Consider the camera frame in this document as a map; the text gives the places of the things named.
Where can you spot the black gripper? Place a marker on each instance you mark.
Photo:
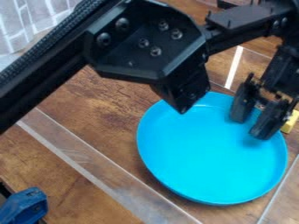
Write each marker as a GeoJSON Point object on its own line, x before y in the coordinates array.
{"type": "Point", "coordinates": [281, 81]}

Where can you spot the blue round plastic tray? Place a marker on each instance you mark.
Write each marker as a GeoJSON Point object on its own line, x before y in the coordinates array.
{"type": "Point", "coordinates": [205, 157]}

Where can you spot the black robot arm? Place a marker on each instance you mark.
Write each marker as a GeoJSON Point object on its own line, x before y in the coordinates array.
{"type": "Point", "coordinates": [143, 41]}

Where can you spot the yellow brick with label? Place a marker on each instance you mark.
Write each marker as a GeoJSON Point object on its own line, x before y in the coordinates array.
{"type": "Point", "coordinates": [289, 125]}

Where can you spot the grey checkered cloth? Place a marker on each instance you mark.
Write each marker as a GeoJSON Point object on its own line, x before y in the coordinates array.
{"type": "Point", "coordinates": [27, 17]}

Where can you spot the clear acrylic enclosure wall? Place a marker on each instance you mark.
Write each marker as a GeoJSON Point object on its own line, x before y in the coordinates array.
{"type": "Point", "coordinates": [75, 146]}

